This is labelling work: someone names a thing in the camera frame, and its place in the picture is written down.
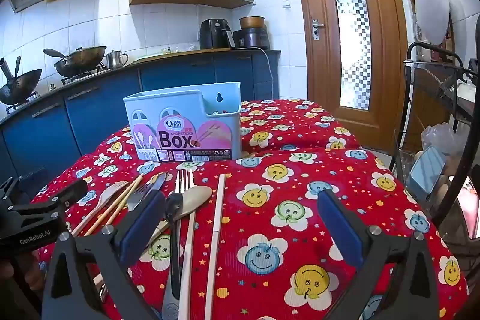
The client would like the gas stove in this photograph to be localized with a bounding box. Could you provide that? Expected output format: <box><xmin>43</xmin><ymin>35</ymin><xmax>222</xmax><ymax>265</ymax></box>
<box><xmin>61</xmin><ymin>64</ymin><xmax>110</xmax><ymax>85</ymax></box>

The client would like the blue plastic utensil box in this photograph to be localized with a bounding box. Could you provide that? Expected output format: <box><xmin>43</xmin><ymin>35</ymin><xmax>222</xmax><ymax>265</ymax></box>
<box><xmin>123</xmin><ymin>82</ymin><xmax>242</xmax><ymax>162</ymax></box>

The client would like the wooden door with glass pane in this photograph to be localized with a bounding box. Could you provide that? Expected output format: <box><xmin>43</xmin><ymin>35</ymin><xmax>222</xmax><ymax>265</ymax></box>
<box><xmin>290</xmin><ymin>0</ymin><xmax>410</xmax><ymax>153</ymax></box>

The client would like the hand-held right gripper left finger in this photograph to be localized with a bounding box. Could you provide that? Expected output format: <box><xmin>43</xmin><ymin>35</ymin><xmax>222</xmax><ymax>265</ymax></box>
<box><xmin>45</xmin><ymin>189</ymin><xmax>167</xmax><ymax>320</ymax></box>

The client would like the pink white packet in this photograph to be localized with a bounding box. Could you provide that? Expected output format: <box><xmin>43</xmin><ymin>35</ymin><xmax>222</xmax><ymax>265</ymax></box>
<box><xmin>455</xmin><ymin>184</ymin><xmax>480</xmax><ymax>243</ymax></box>

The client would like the metal fork with smiley handle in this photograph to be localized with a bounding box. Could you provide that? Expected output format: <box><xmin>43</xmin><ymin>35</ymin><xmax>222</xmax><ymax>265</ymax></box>
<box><xmin>162</xmin><ymin>169</ymin><xmax>194</xmax><ymax>320</ymax></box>

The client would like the beige fork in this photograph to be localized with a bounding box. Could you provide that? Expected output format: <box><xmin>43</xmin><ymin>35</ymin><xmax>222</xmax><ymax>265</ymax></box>
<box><xmin>70</xmin><ymin>181</ymin><xmax>130</xmax><ymax>236</ymax></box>

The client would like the dark rice cooker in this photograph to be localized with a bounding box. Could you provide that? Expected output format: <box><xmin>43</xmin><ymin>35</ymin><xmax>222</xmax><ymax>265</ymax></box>
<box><xmin>233</xmin><ymin>28</ymin><xmax>270</xmax><ymax>50</ymax></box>

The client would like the white hanging plastic bag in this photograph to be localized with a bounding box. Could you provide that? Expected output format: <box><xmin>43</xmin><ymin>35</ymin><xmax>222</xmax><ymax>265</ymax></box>
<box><xmin>410</xmin><ymin>0</ymin><xmax>453</xmax><ymax>45</ymax></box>

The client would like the plain metal fork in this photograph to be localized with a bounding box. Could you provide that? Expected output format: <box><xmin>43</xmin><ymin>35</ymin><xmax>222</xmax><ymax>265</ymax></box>
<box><xmin>127</xmin><ymin>185</ymin><xmax>152</xmax><ymax>213</ymax></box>

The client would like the clear crumpled plastic bag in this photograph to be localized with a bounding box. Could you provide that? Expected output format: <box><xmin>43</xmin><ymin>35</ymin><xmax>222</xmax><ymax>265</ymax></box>
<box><xmin>421</xmin><ymin>122</ymin><xmax>466</xmax><ymax>156</ymax></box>

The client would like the metal table knife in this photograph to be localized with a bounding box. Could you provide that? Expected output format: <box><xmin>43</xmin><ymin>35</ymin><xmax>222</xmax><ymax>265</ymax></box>
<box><xmin>144</xmin><ymin>172</ymin><xmax>168</xmax><ymax>201</ymax></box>

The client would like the white chopstick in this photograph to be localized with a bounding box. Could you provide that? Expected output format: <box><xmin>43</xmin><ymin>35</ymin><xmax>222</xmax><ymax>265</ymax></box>
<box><xmin>203</xmin><ymin>174</ymin><xmax>226</xmax><ymax>320</ymax></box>
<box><xmin>178</xmin><ymin>209</ymin><xmax>196</xmax><ymax>320</ymax></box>

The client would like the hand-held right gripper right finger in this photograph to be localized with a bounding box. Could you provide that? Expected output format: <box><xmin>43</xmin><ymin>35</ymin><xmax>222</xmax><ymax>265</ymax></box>
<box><xmin>317</xmin><ymin>189</ymin><xmax>447</xmax><ymax>320</ymax></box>

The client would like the brown pot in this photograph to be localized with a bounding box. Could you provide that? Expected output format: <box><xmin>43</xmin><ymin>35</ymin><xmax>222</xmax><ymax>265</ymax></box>
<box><xmin>239</xmin><ymin>16</ymin><xmax>266</xmax><ymax>30</ymax></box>

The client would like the light blue plastic lid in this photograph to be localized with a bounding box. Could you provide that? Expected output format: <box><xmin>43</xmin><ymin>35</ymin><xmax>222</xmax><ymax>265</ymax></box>
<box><xmin>406</xmin><ymin>145</ymin><xmax>447</xmax><ymax>201</ymax></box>

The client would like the black spoon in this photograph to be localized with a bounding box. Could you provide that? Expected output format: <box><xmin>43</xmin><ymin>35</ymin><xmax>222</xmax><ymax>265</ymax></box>
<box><xmin>164</xmin><ymin>193</ymin><xmax>185</xmax><ymax>291</ymax></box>

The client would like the red smiley flower tablecloth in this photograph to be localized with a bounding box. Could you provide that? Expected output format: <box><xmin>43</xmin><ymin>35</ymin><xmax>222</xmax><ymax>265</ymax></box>
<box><xmin>32</xmin><ymin>99</ymin><xmax>469</xmax><ymax>320</ymax></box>

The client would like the black metal rack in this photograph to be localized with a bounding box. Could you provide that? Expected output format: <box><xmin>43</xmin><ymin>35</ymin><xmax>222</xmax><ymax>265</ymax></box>
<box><xmin>389</xmin><ymin>40</ymin><xmax>480</xmax><ymax>232</ymax></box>

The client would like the small metal kettle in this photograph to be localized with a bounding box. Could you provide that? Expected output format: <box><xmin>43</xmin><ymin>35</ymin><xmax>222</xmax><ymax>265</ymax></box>
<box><xmin>106</xmin><ymin>50</ymin><xmax>129</xmax><ymax>69</ymax></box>

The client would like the wok with long handle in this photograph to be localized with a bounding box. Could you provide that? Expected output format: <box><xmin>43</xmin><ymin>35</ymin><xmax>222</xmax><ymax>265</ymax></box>
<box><xmin>42</xmin><ymin>46</ymin><xmax>108</xmax><ymax>78</ymax></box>

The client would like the black air fryer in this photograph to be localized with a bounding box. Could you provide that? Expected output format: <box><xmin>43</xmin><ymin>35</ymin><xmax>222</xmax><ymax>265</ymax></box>
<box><xmin>199</xmin><ymin>19</ymin><xmax>235</xmax><ymax>50</ymax></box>

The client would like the white power cable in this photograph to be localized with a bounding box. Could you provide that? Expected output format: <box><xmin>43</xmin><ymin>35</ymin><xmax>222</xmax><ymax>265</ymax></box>
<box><xmin>258</xmin><ymin>47</ymin><xmax>277</xmax><ymax>97</ymax></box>

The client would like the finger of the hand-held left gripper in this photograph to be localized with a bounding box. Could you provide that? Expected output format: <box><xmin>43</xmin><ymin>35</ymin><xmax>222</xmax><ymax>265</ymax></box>
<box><xmin>9</xmin><ymin>178</ymin><xmax>89</xmax><ymax>221</ymax></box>

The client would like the dark round wok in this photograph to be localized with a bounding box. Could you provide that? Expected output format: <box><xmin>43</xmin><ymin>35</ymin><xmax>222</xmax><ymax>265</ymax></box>
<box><xmin>0</xmin><ymin>68</ymin><xmax>43</xmax><ymax>107</ymax></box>

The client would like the beige spoon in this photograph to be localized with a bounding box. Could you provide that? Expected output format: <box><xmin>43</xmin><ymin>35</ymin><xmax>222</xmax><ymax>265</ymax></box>
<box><xmin>146</xmin><ymin>185</ymin><xmax>213</xmax><ymax>249</ymax></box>

